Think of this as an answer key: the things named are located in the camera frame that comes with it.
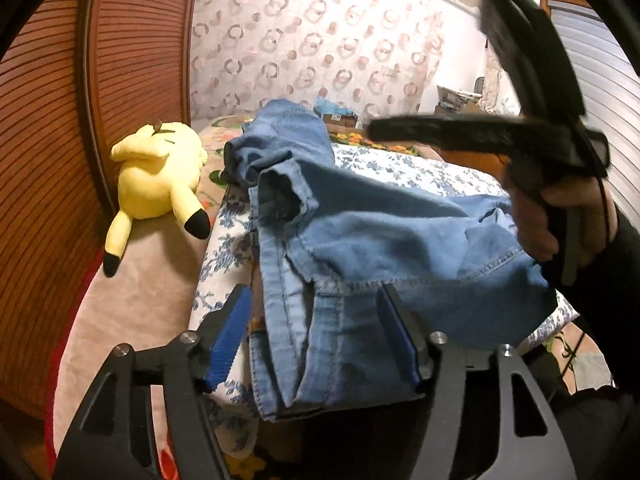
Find grey window blind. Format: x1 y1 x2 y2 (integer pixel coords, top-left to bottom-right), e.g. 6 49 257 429
547 0 640 211

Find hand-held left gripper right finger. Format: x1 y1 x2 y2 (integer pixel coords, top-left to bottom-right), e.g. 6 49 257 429
376 284 581 480

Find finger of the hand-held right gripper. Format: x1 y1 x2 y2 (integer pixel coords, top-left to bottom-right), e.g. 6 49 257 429
367 115 451 150

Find person's right hand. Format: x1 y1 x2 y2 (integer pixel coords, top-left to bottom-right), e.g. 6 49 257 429
510 177 621 266

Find folded blue denim pants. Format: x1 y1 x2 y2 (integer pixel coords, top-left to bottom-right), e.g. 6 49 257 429
222 99 336 186

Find clear plastic storage container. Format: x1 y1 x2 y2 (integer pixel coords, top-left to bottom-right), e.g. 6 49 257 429
436 84 483 111

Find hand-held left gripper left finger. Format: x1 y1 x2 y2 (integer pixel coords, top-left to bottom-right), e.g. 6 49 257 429
52 284 253 480

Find person's right forearm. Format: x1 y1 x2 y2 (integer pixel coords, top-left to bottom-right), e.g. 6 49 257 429
545 205 640 391

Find tied beige window curtain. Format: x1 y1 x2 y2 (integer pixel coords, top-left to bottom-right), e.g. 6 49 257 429
482 55 521 113

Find light blue denim pants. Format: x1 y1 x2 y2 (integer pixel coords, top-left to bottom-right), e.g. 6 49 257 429
247 160 558 421

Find wooden cabinet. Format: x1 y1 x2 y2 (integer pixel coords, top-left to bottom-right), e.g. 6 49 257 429
435 102 516 186

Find sheer curtain with ring pattern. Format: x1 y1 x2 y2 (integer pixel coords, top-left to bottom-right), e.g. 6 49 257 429
189 0 446 121

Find yellow plush toy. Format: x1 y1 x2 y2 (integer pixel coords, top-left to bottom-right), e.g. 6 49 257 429
102 121 211 277

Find small cardboard box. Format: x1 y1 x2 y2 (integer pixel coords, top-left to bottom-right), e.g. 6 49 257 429
320 110 358 131

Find brown louvered wooden wardrobe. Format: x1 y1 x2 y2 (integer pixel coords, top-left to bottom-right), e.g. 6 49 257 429
0 0 201 421

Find blue floral bedsheet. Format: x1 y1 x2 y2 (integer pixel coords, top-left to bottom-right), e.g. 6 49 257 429
192 142 581 466

